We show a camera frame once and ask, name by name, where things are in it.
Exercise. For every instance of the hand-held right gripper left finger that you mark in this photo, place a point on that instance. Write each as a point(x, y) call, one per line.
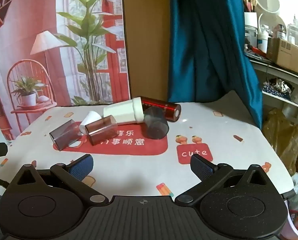
point(81, 168)

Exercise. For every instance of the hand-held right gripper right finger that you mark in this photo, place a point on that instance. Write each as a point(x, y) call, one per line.
point(201, 167)

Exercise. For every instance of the grey translucent cup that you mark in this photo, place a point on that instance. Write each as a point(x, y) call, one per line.
point(64, 136)

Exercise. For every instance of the brown translucent cup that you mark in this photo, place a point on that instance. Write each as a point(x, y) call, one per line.
point(101, 130)

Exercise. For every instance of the small white cup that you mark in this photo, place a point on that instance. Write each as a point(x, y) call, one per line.
point(91, 118)

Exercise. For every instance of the dark smoky cup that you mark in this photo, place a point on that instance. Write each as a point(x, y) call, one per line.
point(156, 127)

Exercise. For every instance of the large white cup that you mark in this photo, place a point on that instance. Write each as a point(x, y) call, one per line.
point(121, 113)

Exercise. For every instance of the shiny red cup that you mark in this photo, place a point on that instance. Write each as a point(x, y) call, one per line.
point(164, 108)

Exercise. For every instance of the printed tablecloth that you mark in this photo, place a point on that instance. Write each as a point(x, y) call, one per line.
point(139, 172)

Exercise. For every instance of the yellow plastic bag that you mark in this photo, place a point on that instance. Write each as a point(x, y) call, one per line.
point(283, 135)

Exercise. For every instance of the pink bucket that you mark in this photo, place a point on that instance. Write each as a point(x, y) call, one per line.
point(297, 230)

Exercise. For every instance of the white shelf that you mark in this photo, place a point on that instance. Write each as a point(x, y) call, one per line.
point(276, 71)

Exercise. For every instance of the teal curtain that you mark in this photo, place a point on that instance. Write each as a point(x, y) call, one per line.
point(203, 42)

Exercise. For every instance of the white bottle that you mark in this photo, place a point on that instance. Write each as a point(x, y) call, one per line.
point(263, 41)

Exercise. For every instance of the cardboard box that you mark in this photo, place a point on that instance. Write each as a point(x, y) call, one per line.
point(288, 55)

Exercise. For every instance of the white brush holder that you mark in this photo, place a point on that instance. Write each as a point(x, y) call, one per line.
point(250, 18)

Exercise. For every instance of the clear plastic bottle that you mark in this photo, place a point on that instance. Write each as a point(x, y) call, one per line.
point(294, 31)

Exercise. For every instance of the round white vanity mirror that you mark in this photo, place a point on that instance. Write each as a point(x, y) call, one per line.
point(266, 0)

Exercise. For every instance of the wall poster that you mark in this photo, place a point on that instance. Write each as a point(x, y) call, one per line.
point(26, 17)

